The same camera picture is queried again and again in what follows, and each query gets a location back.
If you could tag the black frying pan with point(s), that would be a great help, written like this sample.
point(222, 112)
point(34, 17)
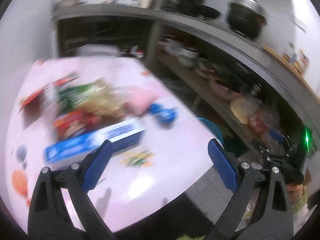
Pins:
point(206, 12)

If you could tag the clear plastic container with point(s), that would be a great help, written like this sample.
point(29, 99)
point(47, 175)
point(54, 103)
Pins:
point(98, 50)

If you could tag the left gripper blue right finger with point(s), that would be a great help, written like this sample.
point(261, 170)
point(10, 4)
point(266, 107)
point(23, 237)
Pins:
point(222, 165)

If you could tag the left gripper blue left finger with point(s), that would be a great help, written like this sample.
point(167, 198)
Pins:
point(94, 164)

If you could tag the red item in plastic bag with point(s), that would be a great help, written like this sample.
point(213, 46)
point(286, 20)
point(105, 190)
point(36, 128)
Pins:
point(258, 123)

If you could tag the person right hand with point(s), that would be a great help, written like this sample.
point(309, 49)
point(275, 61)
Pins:
point(295, 191)

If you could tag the pink plastic basin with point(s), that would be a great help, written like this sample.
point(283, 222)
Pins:
point(222, 91)

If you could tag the blue plastic wrapper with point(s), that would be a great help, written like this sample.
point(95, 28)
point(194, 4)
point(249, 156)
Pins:
point(162, 114)

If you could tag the blue toothpaste box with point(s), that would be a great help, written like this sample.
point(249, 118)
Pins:
point(122, 135)

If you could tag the yellow item in plastic bag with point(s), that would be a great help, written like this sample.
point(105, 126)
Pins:
point(243, 107)

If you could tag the pink balloon tablecloth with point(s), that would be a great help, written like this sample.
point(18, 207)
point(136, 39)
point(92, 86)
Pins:
point(135, 183)

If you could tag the blue plastic waste basket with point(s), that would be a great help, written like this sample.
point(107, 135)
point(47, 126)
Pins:
point(213, 128)

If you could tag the brown paper napkin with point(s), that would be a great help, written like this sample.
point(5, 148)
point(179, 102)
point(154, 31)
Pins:
point(100, 99)

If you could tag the red drink can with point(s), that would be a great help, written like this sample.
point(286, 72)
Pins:
point(75, 123)

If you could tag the stacked white bowls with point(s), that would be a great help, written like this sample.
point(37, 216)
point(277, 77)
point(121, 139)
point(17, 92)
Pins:
point(188, 57)

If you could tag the green plastic bottle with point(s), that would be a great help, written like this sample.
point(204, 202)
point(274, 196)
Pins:
point(71, 97)

